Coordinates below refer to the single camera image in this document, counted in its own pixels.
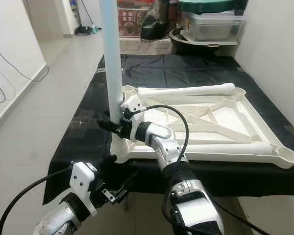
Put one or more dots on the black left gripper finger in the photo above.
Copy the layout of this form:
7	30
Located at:
125	188
108	161

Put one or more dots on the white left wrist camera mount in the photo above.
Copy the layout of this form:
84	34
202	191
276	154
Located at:
82	183

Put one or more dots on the white plastic children table top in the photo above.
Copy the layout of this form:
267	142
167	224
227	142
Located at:
230	115

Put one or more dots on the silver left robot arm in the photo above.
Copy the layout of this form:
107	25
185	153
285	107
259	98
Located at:
61	220

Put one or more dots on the black floor mop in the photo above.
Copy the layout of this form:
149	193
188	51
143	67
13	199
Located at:
82	30

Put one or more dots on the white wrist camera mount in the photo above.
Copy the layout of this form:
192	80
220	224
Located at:
82	183
132	104

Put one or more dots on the green round pot lid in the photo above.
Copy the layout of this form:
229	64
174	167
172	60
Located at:
208	6

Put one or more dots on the clear tape patch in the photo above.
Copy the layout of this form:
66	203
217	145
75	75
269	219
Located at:
85	119

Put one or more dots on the white appliance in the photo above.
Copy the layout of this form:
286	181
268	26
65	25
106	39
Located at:
95	12

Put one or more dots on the black tablecloth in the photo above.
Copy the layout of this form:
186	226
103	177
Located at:
166	63

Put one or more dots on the black round basin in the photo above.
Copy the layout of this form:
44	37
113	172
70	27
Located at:
191	47

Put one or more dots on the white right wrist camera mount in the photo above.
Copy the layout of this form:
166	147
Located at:
132	104

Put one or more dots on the beige low bench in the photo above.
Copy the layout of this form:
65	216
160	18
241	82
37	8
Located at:
147	46

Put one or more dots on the black plastic bag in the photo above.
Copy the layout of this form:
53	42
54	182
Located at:
154	24

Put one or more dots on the orange-lidded printed storage box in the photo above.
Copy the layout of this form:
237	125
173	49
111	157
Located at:
132	22

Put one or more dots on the white plastic table leg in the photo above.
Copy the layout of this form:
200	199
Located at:
230	148
112	58
186	89

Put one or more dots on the clear plastic storage container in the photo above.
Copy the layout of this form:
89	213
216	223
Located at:
215	27

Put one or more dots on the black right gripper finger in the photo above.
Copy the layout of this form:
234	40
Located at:
108	126

